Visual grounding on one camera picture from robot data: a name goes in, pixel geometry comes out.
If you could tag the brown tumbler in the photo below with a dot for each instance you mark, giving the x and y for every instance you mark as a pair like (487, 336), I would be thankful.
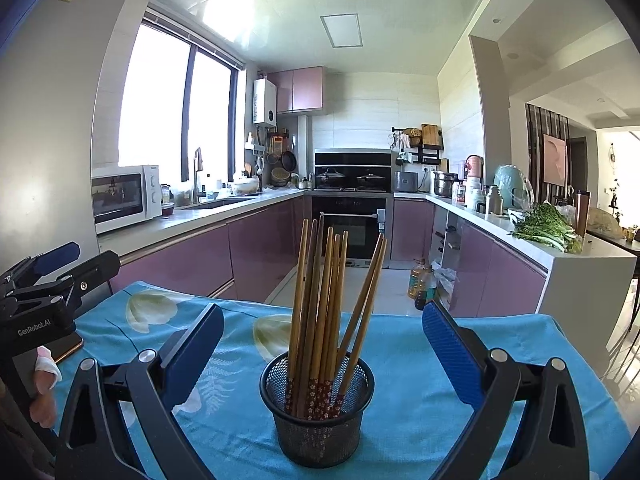
(582, 212)

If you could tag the woven basket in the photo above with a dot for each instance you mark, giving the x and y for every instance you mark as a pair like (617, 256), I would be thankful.
(280, 176)

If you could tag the hanging dark frying pan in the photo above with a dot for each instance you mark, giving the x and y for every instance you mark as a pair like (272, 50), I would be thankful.
(289, 160)

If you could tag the stainless steel stockpot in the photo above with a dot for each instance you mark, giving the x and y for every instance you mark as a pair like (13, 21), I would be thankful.
(445, 185)

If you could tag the bundle of wooden chopsticks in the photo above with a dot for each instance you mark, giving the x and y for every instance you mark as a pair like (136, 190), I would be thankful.
(322, 320)

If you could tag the mint green appliance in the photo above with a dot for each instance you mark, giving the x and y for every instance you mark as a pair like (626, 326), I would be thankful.
(510, 182)

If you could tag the black pot with lid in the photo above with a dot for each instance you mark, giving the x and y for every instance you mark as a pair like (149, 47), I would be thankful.
(331, 178)
(371, 180)

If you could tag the cooking oil bottle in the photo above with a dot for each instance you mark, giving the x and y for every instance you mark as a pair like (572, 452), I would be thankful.
(419, 282)

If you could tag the white cooking pot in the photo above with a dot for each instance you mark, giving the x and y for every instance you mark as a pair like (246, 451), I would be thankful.
(245, 187)

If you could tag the black built-in oven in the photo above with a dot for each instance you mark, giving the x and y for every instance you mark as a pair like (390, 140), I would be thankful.
(360, 240)

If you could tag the wooden cutting board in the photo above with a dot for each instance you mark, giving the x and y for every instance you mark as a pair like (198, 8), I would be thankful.
(431, 135)

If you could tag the white kitchen countertop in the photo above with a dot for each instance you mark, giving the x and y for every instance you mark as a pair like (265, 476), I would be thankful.
(165, 230)

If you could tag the steel thermos flask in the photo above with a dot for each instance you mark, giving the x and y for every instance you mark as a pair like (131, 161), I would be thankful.
(494, 200)

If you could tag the smartphone with orange edge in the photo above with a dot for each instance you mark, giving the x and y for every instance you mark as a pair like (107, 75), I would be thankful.
(70, 347)

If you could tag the bunch of leafy greens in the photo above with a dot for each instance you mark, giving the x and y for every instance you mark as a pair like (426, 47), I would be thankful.
(545, 227)

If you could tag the pink kettle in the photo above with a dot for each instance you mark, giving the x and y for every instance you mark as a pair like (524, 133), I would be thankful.
(474, 165)

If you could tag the blue floral tablecloth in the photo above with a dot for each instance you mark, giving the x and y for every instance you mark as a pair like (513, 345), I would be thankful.
(400, 350)

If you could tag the grey refrigerator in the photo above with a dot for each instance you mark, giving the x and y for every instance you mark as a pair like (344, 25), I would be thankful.
(45, 135)

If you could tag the silver box appliance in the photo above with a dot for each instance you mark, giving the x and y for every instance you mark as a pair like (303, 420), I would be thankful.
(406, 181)

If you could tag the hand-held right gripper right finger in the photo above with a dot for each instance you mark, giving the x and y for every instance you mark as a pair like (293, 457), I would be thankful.
(447, 355)

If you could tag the pink wall cabinet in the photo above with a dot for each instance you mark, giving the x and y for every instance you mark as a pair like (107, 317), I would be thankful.
(300, 89)

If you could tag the kitchen window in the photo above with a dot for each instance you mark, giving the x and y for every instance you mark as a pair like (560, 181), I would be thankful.
(150, 100)

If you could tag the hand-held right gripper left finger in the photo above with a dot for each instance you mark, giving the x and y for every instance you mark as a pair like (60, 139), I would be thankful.
(195, 355)

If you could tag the pink wall painting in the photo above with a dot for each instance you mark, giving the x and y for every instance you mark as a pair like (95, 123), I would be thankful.
(555, 160)

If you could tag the white plastic bag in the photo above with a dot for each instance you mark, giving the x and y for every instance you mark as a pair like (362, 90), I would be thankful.
(446, 282)

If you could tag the person's left hand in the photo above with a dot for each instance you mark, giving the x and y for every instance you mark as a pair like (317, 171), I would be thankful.
(47, 372)

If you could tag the black wall rack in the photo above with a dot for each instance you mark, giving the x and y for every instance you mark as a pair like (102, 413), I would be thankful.
(431, 154)

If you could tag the black integrated stove hood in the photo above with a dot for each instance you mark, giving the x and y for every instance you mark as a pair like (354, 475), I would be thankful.
(352, 159)

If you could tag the steel kitchen faucet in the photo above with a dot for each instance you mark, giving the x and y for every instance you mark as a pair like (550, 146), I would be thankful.
(197, 177)

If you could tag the pink base cabinet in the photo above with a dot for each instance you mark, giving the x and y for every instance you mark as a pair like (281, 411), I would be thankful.
(200, 255)
(495, 275)

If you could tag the white canister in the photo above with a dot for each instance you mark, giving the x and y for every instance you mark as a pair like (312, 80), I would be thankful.
(474, 192)

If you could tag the white wall water heater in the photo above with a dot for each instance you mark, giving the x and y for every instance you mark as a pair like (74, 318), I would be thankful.
(264, 102)

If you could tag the black mesh utensil holder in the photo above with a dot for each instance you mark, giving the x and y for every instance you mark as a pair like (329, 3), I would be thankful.
(320, 440)

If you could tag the kitchen sink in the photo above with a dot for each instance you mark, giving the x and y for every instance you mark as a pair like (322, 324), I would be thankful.
(215, 203)

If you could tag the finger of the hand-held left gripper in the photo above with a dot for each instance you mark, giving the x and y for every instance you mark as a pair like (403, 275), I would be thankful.
(57, 255)
(95, 275)

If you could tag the white microwave oven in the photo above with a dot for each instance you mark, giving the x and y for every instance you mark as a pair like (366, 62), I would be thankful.
(122, 197)

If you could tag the ceiling light panel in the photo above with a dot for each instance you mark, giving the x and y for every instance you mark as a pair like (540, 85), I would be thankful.
(341, 30)

